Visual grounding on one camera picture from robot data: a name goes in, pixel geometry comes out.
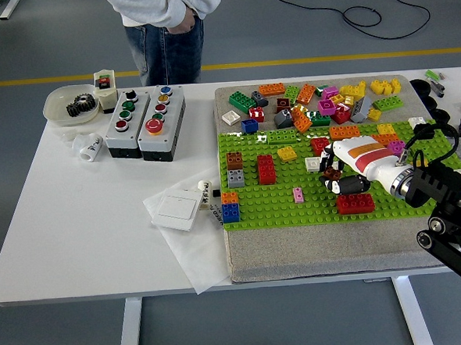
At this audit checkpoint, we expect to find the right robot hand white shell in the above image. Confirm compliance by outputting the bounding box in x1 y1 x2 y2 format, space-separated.
316 133 405 198

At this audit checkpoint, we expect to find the person's right hand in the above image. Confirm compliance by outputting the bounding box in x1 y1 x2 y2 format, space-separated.
166 5 200 35

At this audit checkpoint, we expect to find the grey long brick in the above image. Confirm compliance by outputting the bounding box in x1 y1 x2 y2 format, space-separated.
348 95 373 123

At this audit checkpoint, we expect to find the green studded baseplate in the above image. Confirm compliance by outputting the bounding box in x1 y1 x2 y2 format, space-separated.
216 116 461 233

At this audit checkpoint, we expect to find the orange long brick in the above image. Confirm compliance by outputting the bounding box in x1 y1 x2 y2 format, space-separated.
370 132 401 148
328 124 363 140
258 81 288 97
295 83 318 107
289 105 314 134

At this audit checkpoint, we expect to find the magenta square brick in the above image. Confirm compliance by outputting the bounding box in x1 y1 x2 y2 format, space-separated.
387 140 407 157
316 98 338 116

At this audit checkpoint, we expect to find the person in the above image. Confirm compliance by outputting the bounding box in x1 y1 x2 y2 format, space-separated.
100 0 229 90

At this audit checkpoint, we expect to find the white square tile brick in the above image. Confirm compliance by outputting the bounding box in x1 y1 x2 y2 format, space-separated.
221 109 242 126
304 155 323 173

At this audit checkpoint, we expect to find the red long brick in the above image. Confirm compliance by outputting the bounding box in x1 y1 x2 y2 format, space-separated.
335 193 376 216
256 152 278 186

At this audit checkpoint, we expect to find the lime green long brick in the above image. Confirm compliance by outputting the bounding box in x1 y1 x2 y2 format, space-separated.
266 129 299 146
372 94 404 112

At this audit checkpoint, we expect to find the black round pad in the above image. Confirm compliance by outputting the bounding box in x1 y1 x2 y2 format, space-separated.
420 93 441 112
409 76 433 97
430 108 452 126

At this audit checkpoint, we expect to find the grey sloped brick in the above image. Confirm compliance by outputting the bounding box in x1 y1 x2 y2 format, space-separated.
272 108 295 130

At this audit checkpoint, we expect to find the grey emergency-stop control box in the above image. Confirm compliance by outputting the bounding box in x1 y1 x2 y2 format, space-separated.
134 83 190 164

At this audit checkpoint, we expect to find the dark green long brick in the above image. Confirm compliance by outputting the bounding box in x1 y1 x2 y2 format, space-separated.
227 91 258 115

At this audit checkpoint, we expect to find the grey-brown mat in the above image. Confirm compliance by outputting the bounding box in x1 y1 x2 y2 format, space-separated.
212 70 461 286

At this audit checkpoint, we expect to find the dark grey small brick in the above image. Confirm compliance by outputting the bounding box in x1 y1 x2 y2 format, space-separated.
251 90 270 108

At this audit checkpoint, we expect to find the grey four-button control box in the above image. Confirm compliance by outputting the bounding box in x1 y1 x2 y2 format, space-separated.
101 87 155 161

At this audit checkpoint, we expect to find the dark metal gear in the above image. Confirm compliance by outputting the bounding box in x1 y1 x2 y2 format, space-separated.
73 92 98 115
65 101 89 119

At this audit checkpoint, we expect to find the grey square brick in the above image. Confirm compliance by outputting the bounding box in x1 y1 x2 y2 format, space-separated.
227 168 245 188

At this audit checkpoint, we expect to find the white shallow bowl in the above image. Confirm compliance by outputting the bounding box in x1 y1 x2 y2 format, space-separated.
41 83 103 128

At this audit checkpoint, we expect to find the white pipe tee fitting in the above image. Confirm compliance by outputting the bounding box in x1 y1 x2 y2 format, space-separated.
70 132 105 164

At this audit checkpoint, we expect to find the clear plastic piece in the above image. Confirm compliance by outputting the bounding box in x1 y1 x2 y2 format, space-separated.
57 124 84 144

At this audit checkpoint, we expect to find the white tube with writing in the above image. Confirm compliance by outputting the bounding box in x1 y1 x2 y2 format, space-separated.
194 178 214 213

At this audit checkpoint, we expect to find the white table leg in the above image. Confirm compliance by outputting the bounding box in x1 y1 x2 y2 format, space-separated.
391 274 436 345
113 297 146 345

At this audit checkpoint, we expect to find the white desk foot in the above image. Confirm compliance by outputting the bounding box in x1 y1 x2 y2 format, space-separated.
0 0 23 22

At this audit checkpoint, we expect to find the cream two-button switch box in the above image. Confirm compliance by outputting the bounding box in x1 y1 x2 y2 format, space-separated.
92 69 120 115

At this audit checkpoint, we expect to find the black floor cable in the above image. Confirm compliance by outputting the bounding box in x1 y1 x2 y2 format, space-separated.
269 0 461 48

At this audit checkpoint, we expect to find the white wall switch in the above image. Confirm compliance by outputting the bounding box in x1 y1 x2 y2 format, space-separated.
149 191 204 235

